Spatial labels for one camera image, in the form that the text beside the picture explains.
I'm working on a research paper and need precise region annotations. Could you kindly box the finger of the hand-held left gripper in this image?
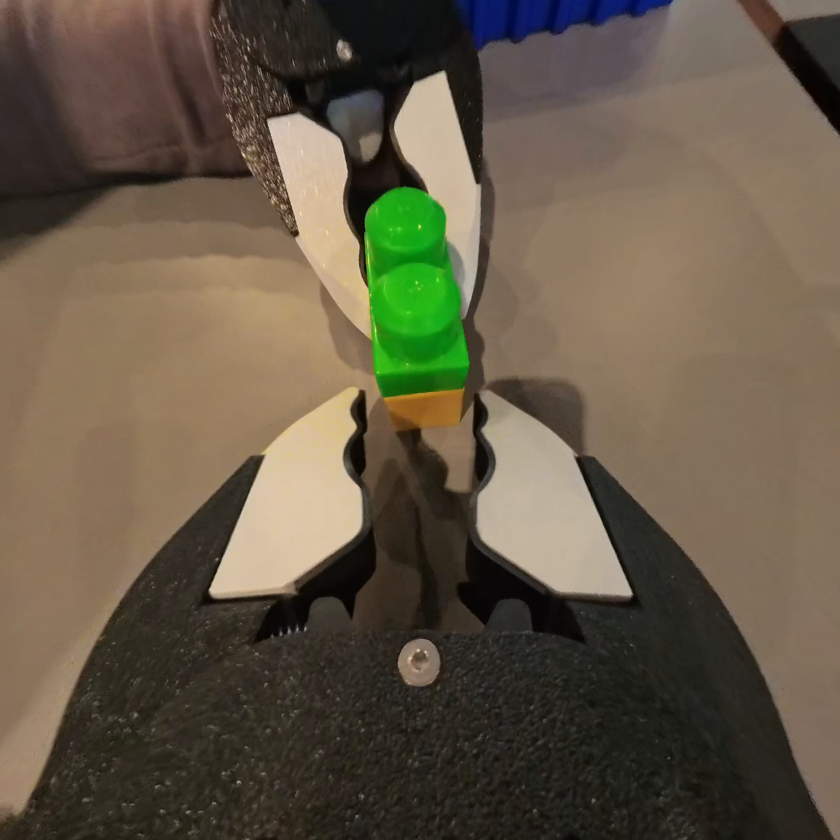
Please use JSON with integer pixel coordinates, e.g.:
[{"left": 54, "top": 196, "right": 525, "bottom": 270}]
[
  {"left": 392, "top": 71, "right": 488, "bottom": 319},
  {"left": 266, "top": 110, "right": 375, "bottom": 341}
]

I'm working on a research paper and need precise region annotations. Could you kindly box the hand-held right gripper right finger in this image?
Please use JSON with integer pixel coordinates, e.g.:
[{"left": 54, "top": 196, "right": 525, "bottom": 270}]
[{"left": 469, "top": 392, "right": 634, "bottom": 603}]

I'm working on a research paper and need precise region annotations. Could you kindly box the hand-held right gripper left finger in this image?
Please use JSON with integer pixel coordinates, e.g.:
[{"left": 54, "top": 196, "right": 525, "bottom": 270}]
[{"left": 209, "top": 387, "right": 373, "bottom": 601}]

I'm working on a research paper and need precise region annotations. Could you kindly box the yellow single-stud block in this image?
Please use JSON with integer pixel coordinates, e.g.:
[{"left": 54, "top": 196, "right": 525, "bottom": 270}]
[{"left": 386, "top": 387, "right": 468, "bottom": 432}]

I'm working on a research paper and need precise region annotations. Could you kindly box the green two-stud block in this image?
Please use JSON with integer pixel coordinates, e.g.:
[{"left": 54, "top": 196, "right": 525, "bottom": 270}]
[{"left": 363, "top": 187, "right": 468, "bottom": 399}]

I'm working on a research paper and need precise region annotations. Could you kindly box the blue plastic bin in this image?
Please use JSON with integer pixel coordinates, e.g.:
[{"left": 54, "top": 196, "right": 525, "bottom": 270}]
[{"left": 459, "top": 0, "right": 677, "bottom": 50}]

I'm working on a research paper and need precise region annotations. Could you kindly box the person's left forearm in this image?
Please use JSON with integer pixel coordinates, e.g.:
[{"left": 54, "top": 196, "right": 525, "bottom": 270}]
[{"left": 0, "top": 0, "right": 247, "bottom": 198}]

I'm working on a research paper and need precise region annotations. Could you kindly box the black desk cable cover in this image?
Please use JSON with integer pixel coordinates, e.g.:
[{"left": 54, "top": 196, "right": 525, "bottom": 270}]
[{"left": 781, "top": 16, "right": 840, "bottom": 116}]

